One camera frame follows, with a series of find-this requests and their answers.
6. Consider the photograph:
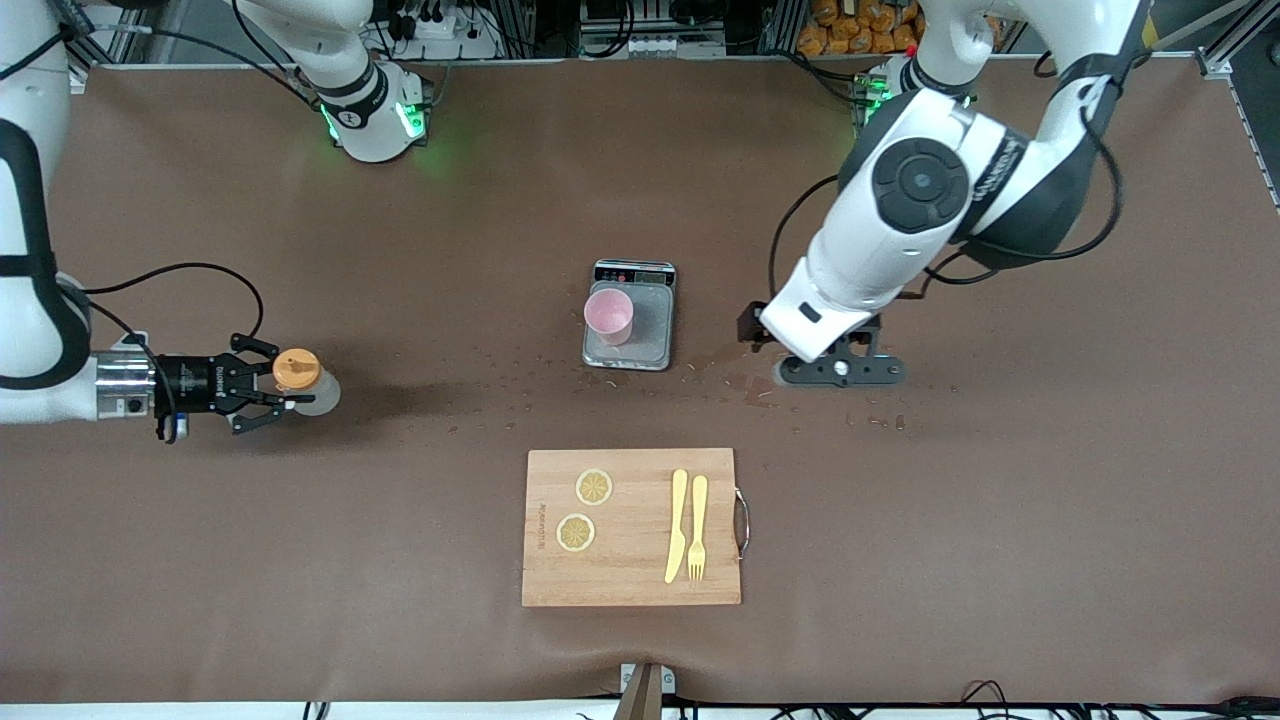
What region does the table edge mounting bracket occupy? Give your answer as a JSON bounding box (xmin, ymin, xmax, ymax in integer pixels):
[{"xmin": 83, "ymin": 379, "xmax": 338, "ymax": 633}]
[{"xmin": 615, "ymin": 662, "xmax": 677, "ymax": 720}]

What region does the white power strip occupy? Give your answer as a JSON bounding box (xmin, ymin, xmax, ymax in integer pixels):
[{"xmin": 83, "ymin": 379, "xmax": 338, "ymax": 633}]
[{"xmin": 385, "ymin": 5, "xmax": 503, "ymax": 62}]

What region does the wooden cutting board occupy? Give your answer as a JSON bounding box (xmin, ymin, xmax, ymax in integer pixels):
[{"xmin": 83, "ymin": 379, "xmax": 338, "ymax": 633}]
[{"xmin": 521, "ymin": 448, "xmax": 743, "ymax": 608}]

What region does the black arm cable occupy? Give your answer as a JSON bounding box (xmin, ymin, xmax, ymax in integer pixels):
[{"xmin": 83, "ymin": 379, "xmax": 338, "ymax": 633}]
[
  {"xmin": 767, "ymin": 50, "xmax": 1128, "ymax": 301},
  {"xmin": 45, "ymin": 0, "xmax": 323, "ymax": 441}
]

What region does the orange snack pile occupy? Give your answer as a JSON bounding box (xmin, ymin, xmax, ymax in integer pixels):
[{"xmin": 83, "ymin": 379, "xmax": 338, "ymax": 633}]
[{"xmin": 797, "ymin": 0, "xmax": 926, "ymax": 57}]

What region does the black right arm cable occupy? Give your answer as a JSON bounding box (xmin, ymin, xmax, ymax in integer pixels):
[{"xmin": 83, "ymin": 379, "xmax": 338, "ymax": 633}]
[{"xmin": 45, "ymin": 0, "xmax": 323, "ymax": 441}]

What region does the yellow plastic fork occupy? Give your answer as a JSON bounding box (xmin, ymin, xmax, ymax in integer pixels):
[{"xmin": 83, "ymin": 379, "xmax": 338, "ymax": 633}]
[{"xmin": 686, "ymin": 474, "xmax": 709, "ymax": 583}]

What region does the clear sauce bottle orange cap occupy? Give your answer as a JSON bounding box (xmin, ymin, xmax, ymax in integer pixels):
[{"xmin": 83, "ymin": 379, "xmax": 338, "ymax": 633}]
[{"xmin": 272, "ymin": 348, "xmax": 342, "ymax": 417}]

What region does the pink plastic cup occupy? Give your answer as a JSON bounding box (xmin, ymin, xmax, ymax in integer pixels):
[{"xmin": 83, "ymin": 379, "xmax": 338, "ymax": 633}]
[{"xmin": 584, "ymin": 288, "xmax": 634, "ymax": 347}]

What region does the white terminal block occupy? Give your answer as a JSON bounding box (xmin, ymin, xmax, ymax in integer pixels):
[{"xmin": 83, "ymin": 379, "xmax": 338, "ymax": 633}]
[{"xmin": 620, "ymin": 35, "xmax": 727, "ymax": 59}]

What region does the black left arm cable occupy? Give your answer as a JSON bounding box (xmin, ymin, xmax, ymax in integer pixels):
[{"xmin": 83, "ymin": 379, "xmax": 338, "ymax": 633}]
[{"xmin": 767, "ymin": 50, "xmax": 1128, "ymax": 301}]

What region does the silver digital kitchen scale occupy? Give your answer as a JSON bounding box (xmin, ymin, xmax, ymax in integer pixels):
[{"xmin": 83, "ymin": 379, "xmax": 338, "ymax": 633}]
[{"xmin": 582, "ymin": 259, "xmax": 678, "ymax": 372}]

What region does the yellow plastic knife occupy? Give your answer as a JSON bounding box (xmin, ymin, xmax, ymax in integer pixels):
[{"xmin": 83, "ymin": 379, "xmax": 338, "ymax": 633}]
[{"xmin": 664, "ymin": 468, "xmax": 690, "ymax": 585}]

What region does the aluminium frame post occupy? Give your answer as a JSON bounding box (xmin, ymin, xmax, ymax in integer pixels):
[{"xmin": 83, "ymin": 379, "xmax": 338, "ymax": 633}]
[
  {"xmin": 757, "ymin": 0, "xmax": 807, "ymax": 57},
  {"xmin": 497, "ymin": 0, "xmax": 542, "ymax": 57}
]

